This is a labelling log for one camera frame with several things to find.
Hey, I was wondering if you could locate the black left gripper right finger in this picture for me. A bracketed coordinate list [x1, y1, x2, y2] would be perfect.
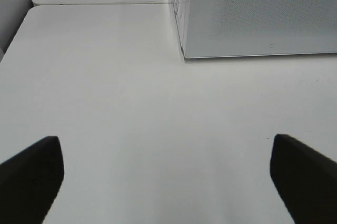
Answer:
[270, 134, 336, 223]

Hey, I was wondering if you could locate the white microwave door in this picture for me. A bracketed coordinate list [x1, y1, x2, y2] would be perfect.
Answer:
[182, 0, 336, 58]

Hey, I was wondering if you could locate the white microwave oven body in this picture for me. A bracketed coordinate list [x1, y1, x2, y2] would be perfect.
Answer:
[172, 0, 190, 56]

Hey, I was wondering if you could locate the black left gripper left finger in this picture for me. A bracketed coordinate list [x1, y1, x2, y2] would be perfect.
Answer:
[1, 136, 65, 223]

